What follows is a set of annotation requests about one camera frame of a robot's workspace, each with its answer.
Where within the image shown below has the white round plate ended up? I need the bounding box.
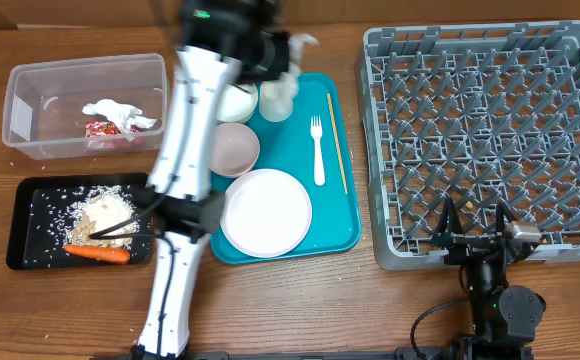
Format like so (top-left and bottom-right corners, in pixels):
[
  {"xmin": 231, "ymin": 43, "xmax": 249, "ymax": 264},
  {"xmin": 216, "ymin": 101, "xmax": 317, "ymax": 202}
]
[{"xmin": 220, "ymin": 169, "xmax": 312, "ymax": 258}]

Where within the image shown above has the white napkin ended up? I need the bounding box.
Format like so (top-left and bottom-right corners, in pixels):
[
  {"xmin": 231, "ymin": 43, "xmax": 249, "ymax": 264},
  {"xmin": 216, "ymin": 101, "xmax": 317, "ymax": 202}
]
[
  {"xmin": 82, "ymin": 99, "xmax": 157, "ymax": 133},
  {"xmin": 260, "ymin": 33, "xmax": 319, "ymax": 101}
]

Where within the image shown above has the white paper cup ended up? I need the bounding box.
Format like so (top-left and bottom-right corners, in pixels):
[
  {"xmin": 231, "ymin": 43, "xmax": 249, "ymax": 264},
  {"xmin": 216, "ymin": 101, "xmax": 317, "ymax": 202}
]
[{"xmin": 259, "ymin": 81, "xmax": 297, "ymax": 122}]

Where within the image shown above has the wooden chopstick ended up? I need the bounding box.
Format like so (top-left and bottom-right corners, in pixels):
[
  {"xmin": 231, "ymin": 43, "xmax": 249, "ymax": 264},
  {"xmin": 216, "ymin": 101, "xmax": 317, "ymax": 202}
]
[{"xmin": 326, "ymin": 92, "xmax": 348, "ymax": 195}]

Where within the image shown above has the orange carrot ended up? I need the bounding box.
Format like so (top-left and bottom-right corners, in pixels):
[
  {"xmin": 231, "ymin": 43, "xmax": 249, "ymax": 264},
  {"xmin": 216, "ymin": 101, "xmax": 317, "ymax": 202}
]
[{"xmin": 64, "ymin": 245, "xmax": 131, "ymax": 264}]

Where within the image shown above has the grey dishwasher rack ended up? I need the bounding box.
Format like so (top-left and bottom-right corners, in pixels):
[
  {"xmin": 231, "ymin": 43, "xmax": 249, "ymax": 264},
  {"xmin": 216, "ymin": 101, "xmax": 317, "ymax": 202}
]
[{"xmin": 357, "ymin": 20, "xmax": 580, "ymax": 270}]

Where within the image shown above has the red snack wrapper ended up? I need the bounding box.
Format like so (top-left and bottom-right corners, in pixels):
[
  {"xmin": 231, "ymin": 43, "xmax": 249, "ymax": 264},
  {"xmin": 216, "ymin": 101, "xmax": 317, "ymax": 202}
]
[{"xmin": 84, "ymin": 121, "xmax": 145, "ymax": 151}]

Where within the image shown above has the rice and peanut pile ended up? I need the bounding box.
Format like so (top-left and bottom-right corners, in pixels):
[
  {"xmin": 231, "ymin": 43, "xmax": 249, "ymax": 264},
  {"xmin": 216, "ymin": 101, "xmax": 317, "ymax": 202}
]
[{"xmin": 63, "ymin": 185, "xmax": 135, "ymax": 250}]

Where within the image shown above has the clear plastic bin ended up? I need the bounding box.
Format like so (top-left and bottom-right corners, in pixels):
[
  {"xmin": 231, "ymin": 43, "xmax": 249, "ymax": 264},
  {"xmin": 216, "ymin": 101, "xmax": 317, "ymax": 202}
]
[{"xmin": 2, "ymin": 53, "xmax": 169, "ymax": 160}]

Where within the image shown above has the black plastic tray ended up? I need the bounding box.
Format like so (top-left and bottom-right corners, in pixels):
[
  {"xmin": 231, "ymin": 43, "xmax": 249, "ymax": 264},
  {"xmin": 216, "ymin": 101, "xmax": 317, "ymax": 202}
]
[{"xmin": 6, "ymin": 173, "xmax": 147, "ymax": 270}]

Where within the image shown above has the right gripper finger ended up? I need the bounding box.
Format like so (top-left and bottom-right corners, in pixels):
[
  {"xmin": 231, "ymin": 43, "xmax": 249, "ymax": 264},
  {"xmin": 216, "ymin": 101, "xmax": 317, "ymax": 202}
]
[
  {"xmin": 495, "ymin": 200, "xmax": 517, "ymax": 235},
  {"xmin": 434, "ymin": 196, "xmax": 465, "ymax": 238}
]

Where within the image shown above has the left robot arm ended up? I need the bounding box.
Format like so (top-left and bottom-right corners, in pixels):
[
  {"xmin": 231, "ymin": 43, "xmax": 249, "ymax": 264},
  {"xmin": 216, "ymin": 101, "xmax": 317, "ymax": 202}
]
[{"xmin": 129, "ymin": 0, "xmax": 290, "ymax": 359}]

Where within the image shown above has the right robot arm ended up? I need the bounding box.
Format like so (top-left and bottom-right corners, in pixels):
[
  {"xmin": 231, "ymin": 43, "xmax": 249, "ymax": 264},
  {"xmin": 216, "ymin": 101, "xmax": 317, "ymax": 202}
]
[{"xmin": 431, "ymin": 197, "xmax": 546, "ymax": 359}]

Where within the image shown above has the white bowl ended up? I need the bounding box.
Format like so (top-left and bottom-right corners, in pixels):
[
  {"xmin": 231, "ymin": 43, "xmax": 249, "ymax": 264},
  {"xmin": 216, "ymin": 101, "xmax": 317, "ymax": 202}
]
[
  {"xmin": 210, "ymin": 123, "xmax": 260, "ymax": 178},
  {"xmin": 217, "ymin": 84, "xmax": 258, "ymax": 124}
]

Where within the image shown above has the teal serving tray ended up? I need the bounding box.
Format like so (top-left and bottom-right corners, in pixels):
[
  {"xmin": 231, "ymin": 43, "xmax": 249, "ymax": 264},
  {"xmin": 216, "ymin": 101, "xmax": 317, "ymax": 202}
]
[{"xmin": 200, "ymin": 72, "xmax": 363, "ymax": 266}]

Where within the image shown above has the white plastic fork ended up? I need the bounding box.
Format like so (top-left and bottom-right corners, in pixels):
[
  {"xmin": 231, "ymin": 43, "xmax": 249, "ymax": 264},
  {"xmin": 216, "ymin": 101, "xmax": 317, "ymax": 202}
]
[{"xmin": 310, "ymin": 115, "xmax": 325, "ymax": 186}]

